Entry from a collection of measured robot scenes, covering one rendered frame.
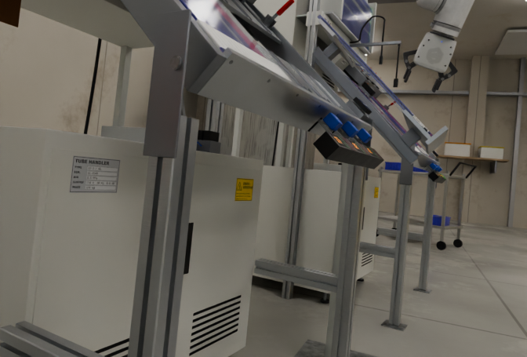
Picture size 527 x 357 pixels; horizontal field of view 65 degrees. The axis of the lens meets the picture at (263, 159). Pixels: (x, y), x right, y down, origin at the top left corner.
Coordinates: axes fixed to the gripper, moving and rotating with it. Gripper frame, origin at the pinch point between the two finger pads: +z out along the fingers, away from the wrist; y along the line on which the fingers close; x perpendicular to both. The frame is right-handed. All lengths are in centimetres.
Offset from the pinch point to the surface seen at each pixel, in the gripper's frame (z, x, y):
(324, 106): 3, -60, -24
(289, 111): 4, -69, -29
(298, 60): 3.1, -16.9, -36.8
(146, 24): -5, -86, -49
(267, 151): 158, 301, -78
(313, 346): 90, -25, 0
